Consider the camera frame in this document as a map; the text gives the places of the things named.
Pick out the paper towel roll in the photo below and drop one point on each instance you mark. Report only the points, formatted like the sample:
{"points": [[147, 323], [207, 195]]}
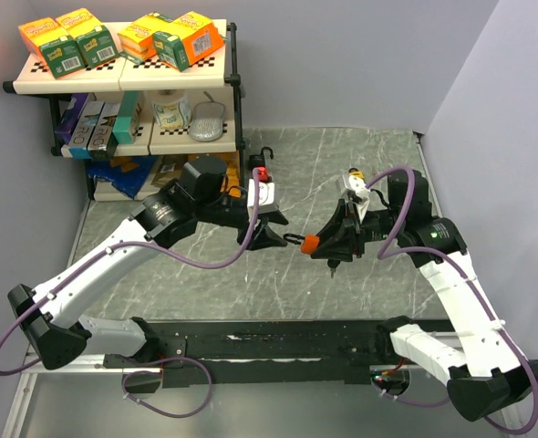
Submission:
{"points": [[171, 108]]}

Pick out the silver mesh pouch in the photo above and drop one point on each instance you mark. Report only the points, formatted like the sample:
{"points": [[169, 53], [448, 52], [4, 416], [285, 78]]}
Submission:
{"points": [[207, 120]]}

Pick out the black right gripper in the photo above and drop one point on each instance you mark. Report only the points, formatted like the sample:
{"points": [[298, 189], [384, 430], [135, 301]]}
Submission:
{"points": [[340, 245]]}

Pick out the white grey box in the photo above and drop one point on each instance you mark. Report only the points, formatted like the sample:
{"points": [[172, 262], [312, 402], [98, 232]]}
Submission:
{"points": [[87, 122]]}

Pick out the grey black box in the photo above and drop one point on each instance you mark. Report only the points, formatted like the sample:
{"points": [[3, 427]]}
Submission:
{"points": [[102, 144]]}

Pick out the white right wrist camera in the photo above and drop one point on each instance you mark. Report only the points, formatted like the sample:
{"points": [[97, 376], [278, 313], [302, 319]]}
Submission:
{"points": [[353, 188]]}

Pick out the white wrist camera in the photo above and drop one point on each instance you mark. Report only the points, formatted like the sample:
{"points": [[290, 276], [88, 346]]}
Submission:
{"points": [[265, 192], [353, 188]]}

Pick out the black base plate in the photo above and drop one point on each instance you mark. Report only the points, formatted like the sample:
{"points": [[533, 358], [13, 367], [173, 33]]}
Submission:
{"points": [[182, 373]]}

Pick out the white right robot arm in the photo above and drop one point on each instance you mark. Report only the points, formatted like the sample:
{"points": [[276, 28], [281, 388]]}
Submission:
{"points": [[488, 372]]}

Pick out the olive brown snack bag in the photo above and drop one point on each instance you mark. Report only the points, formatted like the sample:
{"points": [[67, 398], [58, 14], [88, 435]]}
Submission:
{"points": [[170, 168]]}

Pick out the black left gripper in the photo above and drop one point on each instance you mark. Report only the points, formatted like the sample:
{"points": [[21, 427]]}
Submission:
{"points": [[263, 235]]}

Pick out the orange green sponge box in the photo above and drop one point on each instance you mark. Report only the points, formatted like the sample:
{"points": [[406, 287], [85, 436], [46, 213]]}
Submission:
{"points": [[53, 46], [186, 40], [94, 40]]}

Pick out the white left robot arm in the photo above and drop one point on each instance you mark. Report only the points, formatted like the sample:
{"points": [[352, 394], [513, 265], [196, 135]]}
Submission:
{"points": [[53, 315]]}

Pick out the orange honey dijon bag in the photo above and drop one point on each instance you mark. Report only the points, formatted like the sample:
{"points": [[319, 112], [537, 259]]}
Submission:
{"points": [[233, 172]]}

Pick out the purple box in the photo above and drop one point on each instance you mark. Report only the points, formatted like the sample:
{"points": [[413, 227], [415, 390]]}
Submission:
{"points": [[71, 115]]}

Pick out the beige three-tier shelf rack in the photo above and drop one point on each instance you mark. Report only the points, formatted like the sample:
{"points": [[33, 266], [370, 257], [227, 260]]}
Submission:
{"points": [[215, 76]]}

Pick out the yellow orange sponge pack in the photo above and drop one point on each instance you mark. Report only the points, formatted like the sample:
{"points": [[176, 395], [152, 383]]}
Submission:
{"points": [[136, 38]]}

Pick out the aluminium rail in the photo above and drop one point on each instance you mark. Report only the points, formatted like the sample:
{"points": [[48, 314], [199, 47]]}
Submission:
{"points": [[409, 342]]}

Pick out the yellow padlock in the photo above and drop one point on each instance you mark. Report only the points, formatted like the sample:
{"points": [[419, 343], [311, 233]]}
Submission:
{"points": [[356, 173]]}

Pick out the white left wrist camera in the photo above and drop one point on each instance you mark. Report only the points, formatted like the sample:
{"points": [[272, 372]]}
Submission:
{"points": [[265, 192]]}

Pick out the black padlock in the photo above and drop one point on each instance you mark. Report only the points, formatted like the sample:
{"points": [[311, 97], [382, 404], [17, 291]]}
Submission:
{"points": [[261, 159]]}

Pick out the orange padlock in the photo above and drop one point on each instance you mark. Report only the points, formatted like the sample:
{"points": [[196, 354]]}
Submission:
{"points": [[308, 243]]}

